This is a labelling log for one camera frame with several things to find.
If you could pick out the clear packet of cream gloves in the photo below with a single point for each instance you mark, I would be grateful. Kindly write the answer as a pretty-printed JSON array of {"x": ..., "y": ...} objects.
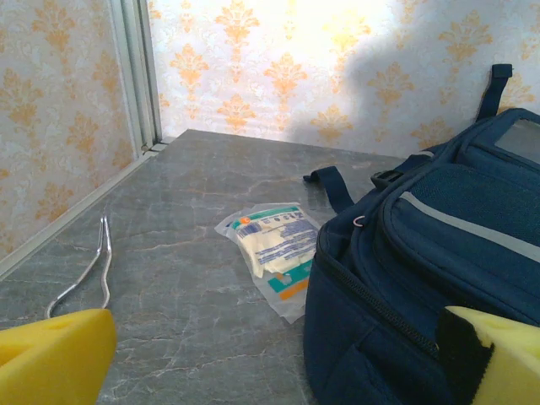
[{"x": 274, "y": 244}]

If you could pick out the aluminium frame post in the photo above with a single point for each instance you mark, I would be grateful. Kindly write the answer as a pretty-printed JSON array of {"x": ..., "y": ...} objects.
[{"x": 135, "y": 76}]

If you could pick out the navy blue backpack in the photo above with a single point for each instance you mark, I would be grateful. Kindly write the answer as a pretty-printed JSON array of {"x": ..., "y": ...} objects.
[{"x": 422, "y": 261}]

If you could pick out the aluminium table edge rail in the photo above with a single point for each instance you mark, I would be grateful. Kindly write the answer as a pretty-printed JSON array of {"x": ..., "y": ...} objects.
[{"x": 63, "y": 221}]

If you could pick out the silver metal tweezers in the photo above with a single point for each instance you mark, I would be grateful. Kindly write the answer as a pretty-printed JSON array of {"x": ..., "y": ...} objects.
[{"x": 105, "y": 270}]

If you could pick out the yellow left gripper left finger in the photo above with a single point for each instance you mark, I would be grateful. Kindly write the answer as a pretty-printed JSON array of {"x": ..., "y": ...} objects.
[{"x": 55, "y": 358}]

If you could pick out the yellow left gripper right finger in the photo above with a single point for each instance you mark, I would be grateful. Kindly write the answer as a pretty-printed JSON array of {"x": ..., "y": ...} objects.
[{"x": 506, "y": 367}]

